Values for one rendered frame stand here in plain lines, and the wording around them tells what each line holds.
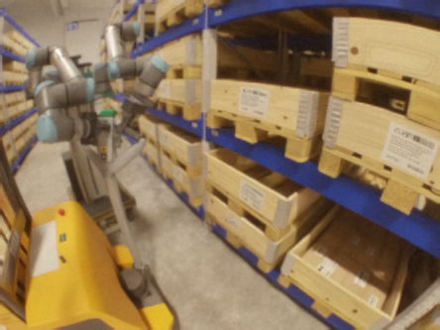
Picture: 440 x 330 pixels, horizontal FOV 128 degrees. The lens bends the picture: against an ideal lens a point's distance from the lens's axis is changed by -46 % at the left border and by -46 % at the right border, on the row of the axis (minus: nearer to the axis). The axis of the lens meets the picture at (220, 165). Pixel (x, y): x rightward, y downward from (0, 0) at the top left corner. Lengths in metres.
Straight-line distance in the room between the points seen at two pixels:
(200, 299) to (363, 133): 1.56
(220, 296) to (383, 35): 1.88
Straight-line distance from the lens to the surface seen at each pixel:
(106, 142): 0.95
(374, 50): 0.83
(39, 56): 1.27
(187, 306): 1.69
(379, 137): 0.82
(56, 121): 0.70
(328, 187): 1.00
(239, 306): 1.69
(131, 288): 1.33
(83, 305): 0.84
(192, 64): 1.65
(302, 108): 0.92
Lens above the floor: 1.55
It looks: 26 degrees down
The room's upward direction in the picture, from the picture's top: 2 degrees clockwise
